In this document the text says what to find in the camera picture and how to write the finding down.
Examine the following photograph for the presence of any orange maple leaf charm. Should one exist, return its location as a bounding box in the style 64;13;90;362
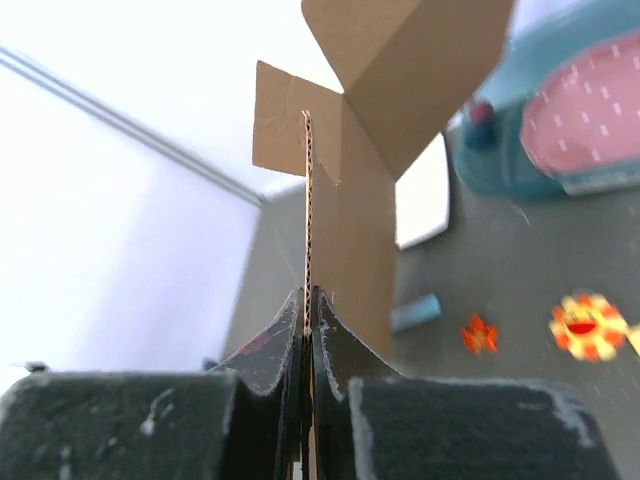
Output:
461;313;499;355

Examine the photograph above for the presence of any blue highlighter marker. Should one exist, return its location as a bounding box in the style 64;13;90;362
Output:
391;294;442;334

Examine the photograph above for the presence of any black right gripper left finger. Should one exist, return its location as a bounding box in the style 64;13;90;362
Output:
1;290;303;479

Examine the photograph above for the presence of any teal plastic basin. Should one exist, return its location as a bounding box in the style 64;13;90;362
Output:
453;7;639;201

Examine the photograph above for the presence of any pink dotted plate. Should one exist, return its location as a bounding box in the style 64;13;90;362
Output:
520;31;639;175

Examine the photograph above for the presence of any yellow orange sunflower plush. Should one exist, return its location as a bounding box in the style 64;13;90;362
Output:
549;293;629;362

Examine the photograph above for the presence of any brown cardboard box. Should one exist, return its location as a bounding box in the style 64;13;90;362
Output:
253;1;513;479

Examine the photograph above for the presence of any white square plate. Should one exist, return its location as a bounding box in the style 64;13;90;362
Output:
395;133;450;250

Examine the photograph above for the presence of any yellow highlighter marker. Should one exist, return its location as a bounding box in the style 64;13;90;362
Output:
626;325;640;356

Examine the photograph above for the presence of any aluminium frame post left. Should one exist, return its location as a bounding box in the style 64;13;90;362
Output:
1;45;264;206

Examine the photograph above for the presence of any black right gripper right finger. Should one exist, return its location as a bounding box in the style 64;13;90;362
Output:
310;289;618;479

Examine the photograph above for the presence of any red capped small bottle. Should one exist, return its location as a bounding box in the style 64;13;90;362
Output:
465;99;495;149

